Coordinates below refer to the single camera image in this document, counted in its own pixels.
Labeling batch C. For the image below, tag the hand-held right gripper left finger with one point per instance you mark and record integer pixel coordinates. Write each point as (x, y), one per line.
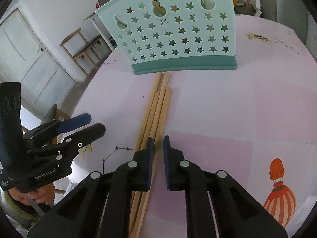
(149, 163)

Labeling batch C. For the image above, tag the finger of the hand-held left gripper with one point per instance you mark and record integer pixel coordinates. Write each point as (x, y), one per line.
(89, 133)
(74, 124)

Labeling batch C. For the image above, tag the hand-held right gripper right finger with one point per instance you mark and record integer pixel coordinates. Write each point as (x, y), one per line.
(166, 163)

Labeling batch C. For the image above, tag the bundle of wooden chopsticks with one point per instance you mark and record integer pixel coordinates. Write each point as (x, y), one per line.
(158, 109)

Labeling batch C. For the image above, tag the mint green utensil holder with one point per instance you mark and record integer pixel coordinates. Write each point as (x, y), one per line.
(173, 62)

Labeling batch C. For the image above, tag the person's left hand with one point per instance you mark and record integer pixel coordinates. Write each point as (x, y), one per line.
(39, 195)

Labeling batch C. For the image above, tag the white panel door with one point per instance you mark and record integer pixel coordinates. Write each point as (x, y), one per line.
(27, 62)

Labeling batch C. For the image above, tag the wooden chair with dark seat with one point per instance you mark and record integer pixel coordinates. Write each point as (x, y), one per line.
(84, 49)

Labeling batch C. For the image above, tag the white desk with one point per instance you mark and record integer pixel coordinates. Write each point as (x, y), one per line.
(95, 17)

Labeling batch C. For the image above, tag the dark green bag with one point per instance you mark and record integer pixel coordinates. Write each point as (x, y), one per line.
(245, 10)

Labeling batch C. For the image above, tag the white plastic bar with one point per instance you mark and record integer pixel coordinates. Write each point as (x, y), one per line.
(257, 1)

